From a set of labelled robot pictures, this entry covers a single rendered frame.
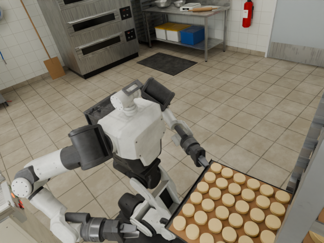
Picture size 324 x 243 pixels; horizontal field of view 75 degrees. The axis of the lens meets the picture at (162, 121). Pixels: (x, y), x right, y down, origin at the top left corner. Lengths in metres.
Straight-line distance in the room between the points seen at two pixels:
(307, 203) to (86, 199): 2.14
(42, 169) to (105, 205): 1.38
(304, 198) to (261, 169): 2.02
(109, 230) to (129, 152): 0.30
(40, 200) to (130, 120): 0.46
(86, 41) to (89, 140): 3.87
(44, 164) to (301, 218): 0.79
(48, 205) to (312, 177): 0.88
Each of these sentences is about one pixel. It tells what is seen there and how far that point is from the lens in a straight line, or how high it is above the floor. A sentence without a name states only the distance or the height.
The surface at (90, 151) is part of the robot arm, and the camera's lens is 0.79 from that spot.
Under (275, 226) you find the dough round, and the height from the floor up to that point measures 0.97.
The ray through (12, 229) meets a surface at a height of 0.76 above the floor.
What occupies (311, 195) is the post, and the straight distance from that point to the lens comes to 0.33.
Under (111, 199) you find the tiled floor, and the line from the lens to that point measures 2.23.
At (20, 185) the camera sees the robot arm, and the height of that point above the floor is 1.19.
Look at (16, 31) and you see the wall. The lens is 5.27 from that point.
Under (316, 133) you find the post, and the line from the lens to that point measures 0.83.
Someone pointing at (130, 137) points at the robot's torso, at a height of 1.25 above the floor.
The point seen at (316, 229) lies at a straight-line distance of 0.44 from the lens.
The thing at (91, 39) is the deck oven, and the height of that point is 0.71.
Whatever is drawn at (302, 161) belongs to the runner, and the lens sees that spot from 0.92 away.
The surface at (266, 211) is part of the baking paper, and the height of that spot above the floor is 0.95.
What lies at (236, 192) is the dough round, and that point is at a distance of 0.97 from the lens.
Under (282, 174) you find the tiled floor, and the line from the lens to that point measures 2.38.
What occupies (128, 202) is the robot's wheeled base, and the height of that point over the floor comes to 0.36.
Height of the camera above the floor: 1.77
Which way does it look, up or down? 37 degrees down
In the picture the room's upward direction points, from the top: 9 degrees counter-clockwise
